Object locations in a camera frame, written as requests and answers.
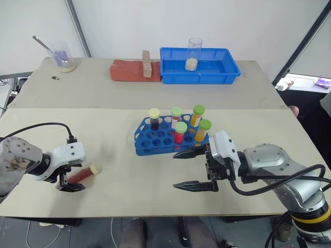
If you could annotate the dark purple tube, yellow cap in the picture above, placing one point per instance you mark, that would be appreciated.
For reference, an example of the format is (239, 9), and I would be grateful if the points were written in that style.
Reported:
(155, 121)

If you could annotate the bystander grey sleeve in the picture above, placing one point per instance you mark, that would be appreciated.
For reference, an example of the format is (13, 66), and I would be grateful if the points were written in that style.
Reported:
(326, 106)

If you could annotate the dark rounded shape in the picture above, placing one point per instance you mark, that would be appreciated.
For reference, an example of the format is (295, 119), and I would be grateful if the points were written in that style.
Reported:
(203, 233)
(133, 233)

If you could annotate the orange tube, green cap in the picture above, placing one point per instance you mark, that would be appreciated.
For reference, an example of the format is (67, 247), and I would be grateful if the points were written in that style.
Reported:
(201, 133)
(196, 117)

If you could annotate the grey metal cart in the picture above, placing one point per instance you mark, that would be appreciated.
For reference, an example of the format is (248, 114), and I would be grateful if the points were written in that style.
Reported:
(13, 87)

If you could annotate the blue test tube rack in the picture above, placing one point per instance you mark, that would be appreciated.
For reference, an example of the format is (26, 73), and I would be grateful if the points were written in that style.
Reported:
(152, 144)

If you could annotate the red brick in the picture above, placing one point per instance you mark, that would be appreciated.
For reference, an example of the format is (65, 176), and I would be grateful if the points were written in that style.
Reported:
(125, 71)

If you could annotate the blue plastic bin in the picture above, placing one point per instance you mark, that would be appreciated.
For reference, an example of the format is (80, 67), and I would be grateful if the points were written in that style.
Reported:
(201, 76)

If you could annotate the bystander bare hand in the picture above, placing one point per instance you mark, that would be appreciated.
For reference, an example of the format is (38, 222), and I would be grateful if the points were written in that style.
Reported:
(294, 111)

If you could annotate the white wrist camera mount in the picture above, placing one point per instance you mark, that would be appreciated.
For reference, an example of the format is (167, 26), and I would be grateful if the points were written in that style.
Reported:
(68, 152)
(222, 146)

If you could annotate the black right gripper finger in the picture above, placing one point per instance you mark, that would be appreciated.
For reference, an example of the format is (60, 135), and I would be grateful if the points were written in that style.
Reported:
(196, 186)
(190, 153)

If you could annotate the small black clip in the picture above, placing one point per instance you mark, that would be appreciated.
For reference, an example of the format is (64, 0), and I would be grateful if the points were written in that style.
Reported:
(55, 78)

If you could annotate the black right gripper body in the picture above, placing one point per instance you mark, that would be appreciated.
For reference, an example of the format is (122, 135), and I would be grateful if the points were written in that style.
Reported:
(217, 171)

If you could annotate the tall clear glass cylinder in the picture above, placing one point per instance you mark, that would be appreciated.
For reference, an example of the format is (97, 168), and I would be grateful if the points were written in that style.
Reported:
(192, 63)

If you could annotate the red-brown tube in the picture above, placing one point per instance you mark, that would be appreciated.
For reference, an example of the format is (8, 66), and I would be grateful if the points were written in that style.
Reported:
(81, 175)

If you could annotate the red tube, green cap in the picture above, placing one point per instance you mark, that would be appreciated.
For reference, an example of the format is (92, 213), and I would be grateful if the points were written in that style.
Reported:
(179, 135)
(176, 116)

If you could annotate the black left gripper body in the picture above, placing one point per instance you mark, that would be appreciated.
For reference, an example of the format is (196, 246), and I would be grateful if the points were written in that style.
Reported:
(63, 178)

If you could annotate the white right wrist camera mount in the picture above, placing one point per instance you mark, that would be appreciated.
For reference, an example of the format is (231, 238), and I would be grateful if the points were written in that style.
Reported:
(222, 146)

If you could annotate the clear glass beaker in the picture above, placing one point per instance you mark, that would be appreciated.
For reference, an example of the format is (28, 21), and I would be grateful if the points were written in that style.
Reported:
(66, 64)

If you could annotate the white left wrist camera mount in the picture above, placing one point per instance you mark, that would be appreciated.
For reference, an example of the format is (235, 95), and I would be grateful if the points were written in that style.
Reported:
(68, 152)

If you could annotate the wooden block with holes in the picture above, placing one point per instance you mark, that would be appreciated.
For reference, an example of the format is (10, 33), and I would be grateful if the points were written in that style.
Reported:
(147, 64)

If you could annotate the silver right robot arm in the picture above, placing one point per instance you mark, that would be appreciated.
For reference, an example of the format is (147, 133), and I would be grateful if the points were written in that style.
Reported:
(269, 157)

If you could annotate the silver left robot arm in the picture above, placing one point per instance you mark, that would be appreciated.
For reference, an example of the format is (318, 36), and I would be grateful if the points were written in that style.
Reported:
(15, 155)

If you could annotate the metal stirring spoon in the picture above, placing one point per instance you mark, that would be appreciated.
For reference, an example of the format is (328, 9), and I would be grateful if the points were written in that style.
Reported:
(42, 44)

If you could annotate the purple cloth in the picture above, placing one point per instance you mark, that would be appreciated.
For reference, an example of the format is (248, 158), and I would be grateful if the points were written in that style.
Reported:
(322, 82)

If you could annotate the grey partition post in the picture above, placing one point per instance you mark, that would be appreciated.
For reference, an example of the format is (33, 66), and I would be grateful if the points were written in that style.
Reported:
(78, 28)

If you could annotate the black partition post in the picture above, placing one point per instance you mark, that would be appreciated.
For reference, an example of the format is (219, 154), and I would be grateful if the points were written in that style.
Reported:
(302, 42)

